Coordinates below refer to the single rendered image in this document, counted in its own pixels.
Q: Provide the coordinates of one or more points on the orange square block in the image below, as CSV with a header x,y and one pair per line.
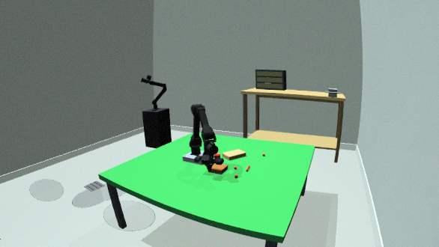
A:
x,y
218,169

